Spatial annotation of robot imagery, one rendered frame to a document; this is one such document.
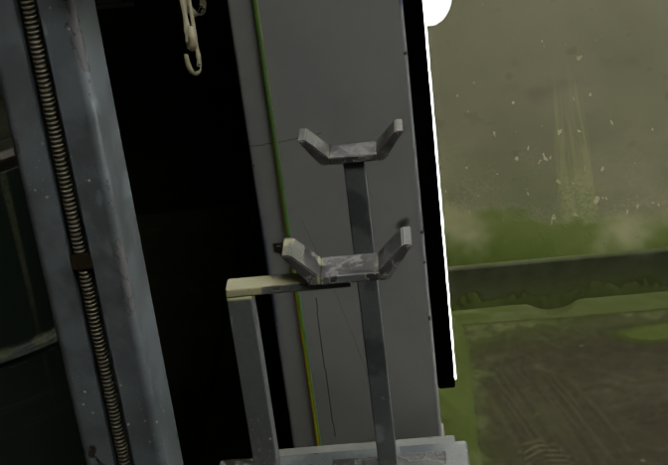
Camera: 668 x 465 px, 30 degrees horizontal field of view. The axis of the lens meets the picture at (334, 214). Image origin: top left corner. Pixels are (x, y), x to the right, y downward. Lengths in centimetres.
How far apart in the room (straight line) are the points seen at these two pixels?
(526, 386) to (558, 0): 93
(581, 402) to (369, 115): 134
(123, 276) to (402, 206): 56
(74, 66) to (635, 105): 224
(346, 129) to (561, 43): 167
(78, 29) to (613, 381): 197
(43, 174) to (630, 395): 189
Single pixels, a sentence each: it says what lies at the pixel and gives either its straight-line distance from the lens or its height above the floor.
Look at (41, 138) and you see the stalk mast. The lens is 83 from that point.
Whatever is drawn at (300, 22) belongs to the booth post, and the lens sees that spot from 130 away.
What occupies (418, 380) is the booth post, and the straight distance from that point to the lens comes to 147.
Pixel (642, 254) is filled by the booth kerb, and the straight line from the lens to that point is 288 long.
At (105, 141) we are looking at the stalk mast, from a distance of 84.
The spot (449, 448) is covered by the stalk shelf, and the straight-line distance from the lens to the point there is 113.
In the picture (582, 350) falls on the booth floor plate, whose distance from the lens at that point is 275.
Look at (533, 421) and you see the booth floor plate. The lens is 252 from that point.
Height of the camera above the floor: 143
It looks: 23 degrees down
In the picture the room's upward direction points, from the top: 7 degrees counter-clockwise
